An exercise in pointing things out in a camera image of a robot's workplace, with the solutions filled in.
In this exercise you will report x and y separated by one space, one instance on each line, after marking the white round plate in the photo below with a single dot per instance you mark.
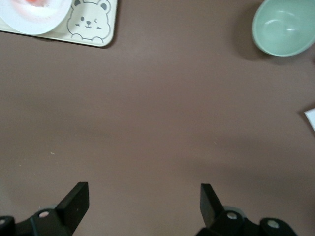
29 22

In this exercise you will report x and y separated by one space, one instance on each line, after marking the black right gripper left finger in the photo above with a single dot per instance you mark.
71 206

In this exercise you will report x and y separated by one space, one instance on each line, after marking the pale green bowl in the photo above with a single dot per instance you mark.
283 29

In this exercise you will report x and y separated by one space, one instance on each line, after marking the white plastic bag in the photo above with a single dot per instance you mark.
311 118

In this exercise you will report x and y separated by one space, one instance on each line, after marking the cream bear print tray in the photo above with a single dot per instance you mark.
61 37

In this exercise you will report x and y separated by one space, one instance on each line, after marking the brown table cover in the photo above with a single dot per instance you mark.
147 110

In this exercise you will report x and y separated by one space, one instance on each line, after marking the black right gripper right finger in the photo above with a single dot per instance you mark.
211 211

